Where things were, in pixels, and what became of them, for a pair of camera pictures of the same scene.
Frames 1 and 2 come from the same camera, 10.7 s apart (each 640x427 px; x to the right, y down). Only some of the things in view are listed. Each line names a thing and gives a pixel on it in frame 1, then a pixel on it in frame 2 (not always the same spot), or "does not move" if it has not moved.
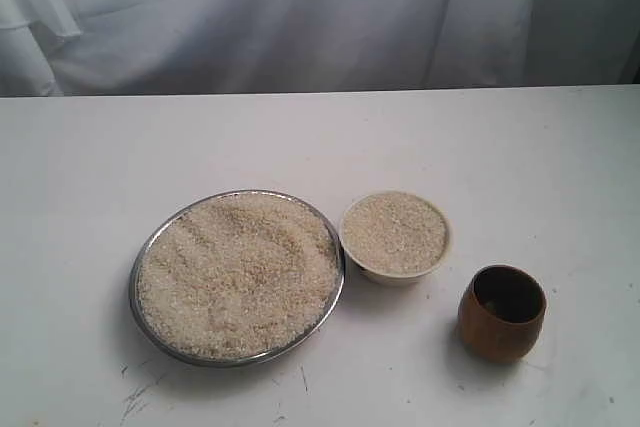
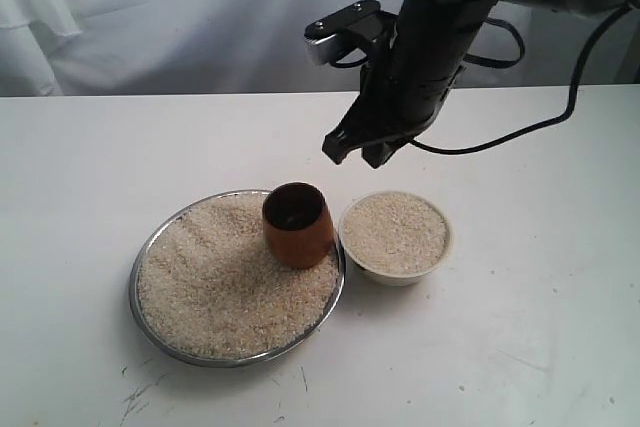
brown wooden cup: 501,314 -> 297,225
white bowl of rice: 395,236 does not move
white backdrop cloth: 116,21 does not move
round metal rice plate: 234,278 does not move
